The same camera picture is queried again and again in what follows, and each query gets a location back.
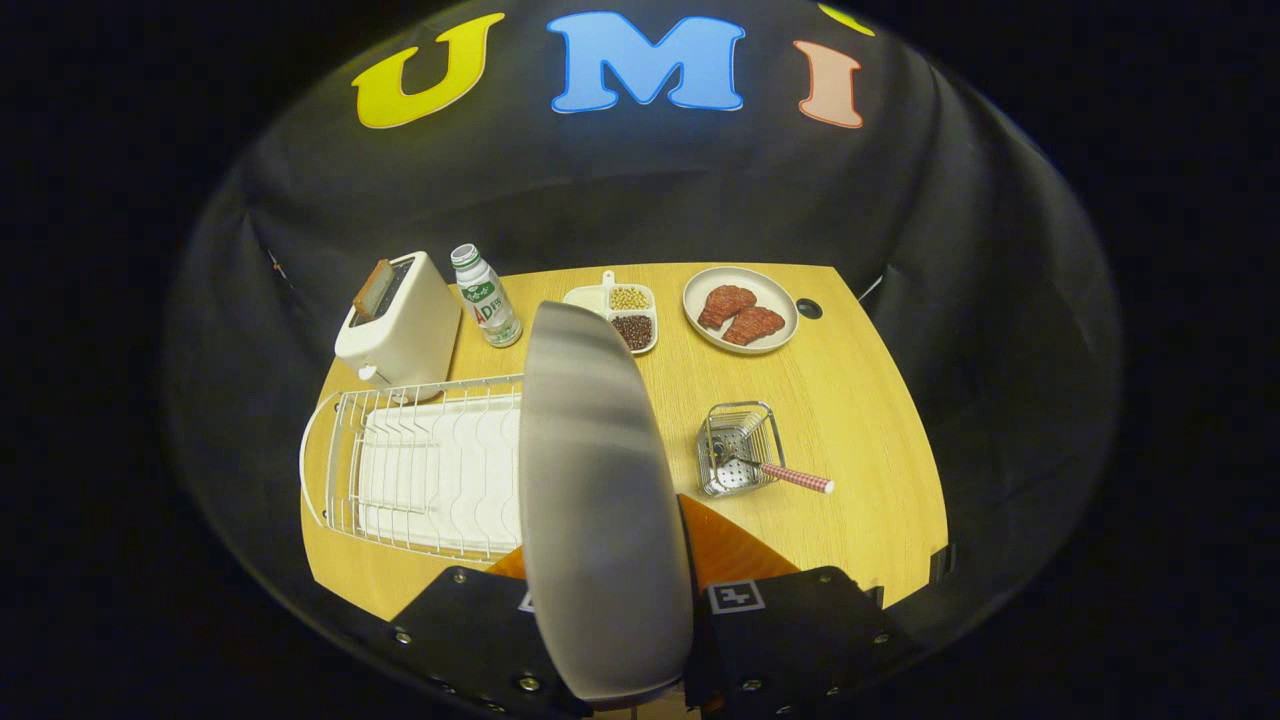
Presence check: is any metal wire basket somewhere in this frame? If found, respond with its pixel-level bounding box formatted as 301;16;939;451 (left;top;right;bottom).
697;401;786;498

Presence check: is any beige plate with meat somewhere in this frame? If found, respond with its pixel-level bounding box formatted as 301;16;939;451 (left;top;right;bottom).
683;266;800;356

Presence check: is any white bottle with green label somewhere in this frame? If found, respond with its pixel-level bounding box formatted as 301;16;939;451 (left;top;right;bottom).
450;243;524;349

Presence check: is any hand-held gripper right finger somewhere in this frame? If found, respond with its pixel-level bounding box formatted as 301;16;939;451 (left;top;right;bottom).
678;493;926;719

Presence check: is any red meat slice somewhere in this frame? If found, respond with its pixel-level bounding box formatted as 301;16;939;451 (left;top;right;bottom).
722;306;787;347
697;285;758;331

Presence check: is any white wire dish rack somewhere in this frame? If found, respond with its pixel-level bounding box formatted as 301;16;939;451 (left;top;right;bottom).
298;375;526;563

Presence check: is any black backdrop cloth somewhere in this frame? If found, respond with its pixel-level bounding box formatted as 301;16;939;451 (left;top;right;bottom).
165;0;1121;691

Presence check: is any brown bread slice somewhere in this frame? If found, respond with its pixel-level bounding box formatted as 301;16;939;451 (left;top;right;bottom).
352;259;395;321

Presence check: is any spoon with red checkered handle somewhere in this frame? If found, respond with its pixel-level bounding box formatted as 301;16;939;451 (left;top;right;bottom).
712;440;835;495

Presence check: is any white toaster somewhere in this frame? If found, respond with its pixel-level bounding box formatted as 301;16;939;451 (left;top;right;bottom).
334;251;463;393

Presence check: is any white divided dish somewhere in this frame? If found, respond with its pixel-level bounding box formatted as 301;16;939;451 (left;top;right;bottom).
563;270;659;356

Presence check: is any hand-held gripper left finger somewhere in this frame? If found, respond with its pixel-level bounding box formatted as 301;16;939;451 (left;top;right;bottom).
388;545;593;719

